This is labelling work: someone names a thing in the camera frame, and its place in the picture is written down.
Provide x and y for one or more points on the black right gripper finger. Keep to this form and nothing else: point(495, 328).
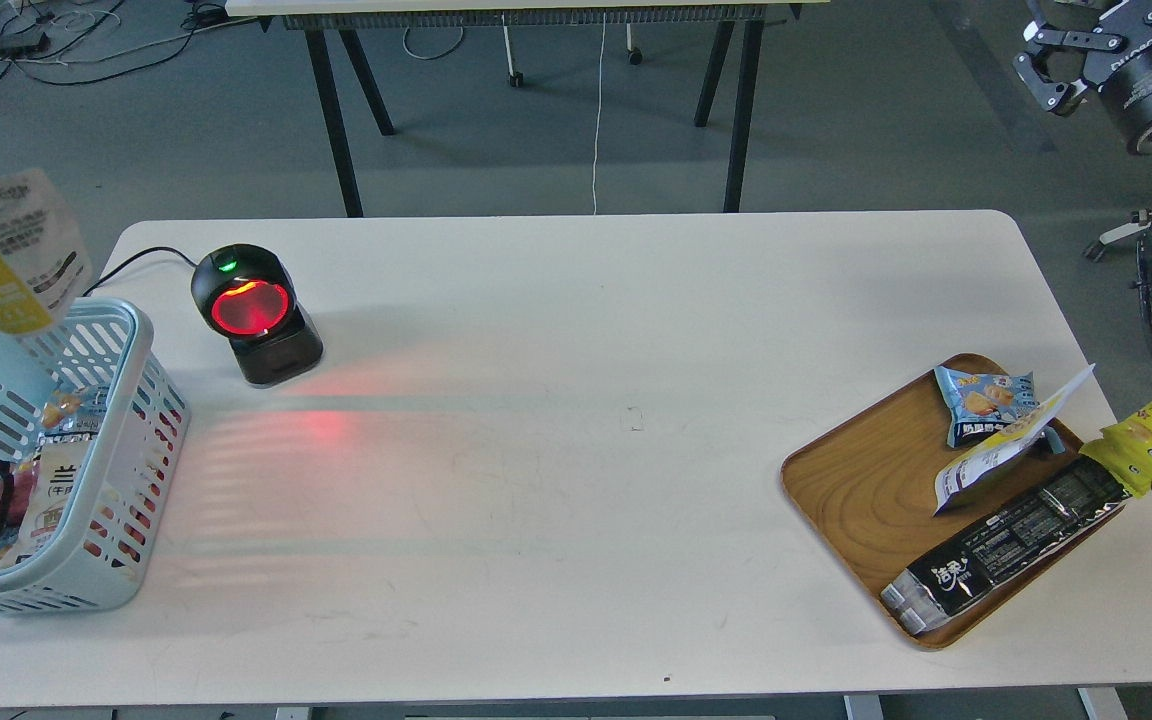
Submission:
point(1058, 91)

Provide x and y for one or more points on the white yellow snack pouch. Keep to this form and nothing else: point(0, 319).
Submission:
point(989, 458)

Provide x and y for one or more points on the blue chip snack bag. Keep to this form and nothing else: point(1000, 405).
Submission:
point(980, 404)

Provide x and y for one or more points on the wooden tray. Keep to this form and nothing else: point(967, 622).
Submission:
point(867, 487)

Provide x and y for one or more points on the black long cracker package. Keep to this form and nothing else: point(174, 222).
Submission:
point(981, 559)

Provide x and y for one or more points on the black barcode scanner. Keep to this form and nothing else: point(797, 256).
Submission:
point(244, 293)

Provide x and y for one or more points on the light blue plastic basket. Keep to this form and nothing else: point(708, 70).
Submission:
point(98, 557)

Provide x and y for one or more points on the yellow nut snack pouch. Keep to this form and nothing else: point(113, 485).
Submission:
point(44, 261)

